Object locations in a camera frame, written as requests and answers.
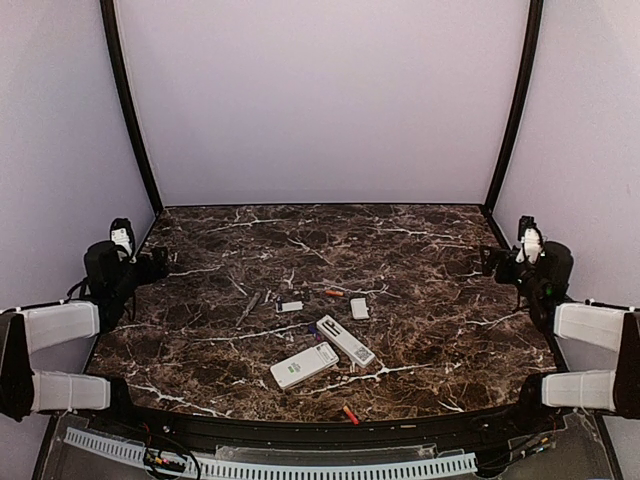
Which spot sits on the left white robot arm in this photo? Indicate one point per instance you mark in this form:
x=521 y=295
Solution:
x=112 y=277

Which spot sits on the clear handle screwdriver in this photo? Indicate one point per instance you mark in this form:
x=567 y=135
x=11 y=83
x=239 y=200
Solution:
x=250 y=307

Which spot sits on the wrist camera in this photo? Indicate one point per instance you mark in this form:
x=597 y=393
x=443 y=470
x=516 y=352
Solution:
x=122 y=235
x=531 y=241

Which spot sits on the black frame post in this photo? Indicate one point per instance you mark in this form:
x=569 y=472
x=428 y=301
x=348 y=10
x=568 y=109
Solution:
x=526 y=64
x=119 y=71

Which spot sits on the small remote battery cover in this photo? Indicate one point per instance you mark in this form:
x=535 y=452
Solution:
x=359 y=309

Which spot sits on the right black frame post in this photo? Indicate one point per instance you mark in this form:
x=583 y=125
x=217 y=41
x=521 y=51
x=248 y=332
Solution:
x=526 y=64

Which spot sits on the small white remote control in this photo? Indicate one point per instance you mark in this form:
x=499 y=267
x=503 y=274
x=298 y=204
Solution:
x=302 y=366

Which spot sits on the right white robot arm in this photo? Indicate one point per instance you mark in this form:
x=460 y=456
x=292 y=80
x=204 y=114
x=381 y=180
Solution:
x=542 y=280

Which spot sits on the left black frame post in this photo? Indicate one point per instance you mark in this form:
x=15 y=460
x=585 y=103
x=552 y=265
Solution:
x=119 y=71

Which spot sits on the black front table rail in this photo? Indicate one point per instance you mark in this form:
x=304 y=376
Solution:
x=487 y=429

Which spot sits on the white slotted cable duct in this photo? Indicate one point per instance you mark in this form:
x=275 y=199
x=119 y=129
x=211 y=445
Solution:
x=254 y=463

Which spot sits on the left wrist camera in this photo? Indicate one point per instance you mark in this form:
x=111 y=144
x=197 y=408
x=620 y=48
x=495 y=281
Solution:
x=122 y=235

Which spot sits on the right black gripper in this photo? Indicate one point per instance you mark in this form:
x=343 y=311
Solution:
x=498 y=253

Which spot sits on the long white remote control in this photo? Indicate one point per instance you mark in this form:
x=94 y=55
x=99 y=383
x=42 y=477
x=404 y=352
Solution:
x=357 y=352

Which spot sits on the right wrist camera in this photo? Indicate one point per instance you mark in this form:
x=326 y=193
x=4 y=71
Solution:
x=531 y=241

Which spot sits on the red battery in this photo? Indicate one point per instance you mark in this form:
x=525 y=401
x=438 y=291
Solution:
x=352 y=417

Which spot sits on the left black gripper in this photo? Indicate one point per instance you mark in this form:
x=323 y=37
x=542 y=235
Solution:
x=149 y=275

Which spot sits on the white battery cover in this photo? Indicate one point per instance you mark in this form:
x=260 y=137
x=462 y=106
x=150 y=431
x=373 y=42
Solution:
x=290 y=307

